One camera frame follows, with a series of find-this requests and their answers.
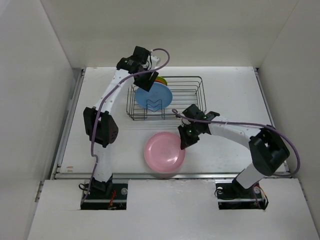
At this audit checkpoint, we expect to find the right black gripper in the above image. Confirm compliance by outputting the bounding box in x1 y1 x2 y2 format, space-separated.
177 122 200 150

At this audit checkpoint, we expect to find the blue plate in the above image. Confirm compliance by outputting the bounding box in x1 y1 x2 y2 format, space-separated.
135 82 173 112

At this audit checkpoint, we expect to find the pink plate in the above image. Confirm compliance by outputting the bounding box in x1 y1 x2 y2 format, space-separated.
144 131 186 173

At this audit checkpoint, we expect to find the wire dish rack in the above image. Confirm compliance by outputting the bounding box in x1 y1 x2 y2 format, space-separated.
126 76 207 121

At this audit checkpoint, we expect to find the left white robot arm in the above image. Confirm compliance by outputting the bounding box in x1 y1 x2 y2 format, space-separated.
83 53 161 199

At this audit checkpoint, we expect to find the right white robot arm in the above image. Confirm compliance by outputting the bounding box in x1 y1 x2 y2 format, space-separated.
173 104 290 199

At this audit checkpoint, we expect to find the green plate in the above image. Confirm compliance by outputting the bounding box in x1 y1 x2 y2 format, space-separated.
156 76 165 81

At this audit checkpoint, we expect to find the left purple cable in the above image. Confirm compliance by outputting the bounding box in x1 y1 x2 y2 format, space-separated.
82 48 171 201

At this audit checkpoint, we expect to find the purple cable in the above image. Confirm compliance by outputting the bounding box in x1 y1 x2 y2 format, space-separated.
82 48 171 201
171 108 301 210

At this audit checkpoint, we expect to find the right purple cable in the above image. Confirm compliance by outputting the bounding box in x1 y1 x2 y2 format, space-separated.
171 108 301 210

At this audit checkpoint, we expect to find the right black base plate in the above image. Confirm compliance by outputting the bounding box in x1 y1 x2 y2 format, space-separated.
214 182 269 211

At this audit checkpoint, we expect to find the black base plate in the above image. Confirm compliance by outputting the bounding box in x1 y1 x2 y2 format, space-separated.
214 182 269 211
79 182 128 211

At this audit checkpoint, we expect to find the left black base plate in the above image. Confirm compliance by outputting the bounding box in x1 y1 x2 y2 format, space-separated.
79 182 128 211

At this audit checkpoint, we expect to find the aluminium rail front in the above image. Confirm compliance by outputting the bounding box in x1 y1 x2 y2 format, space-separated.
49 171 292 180

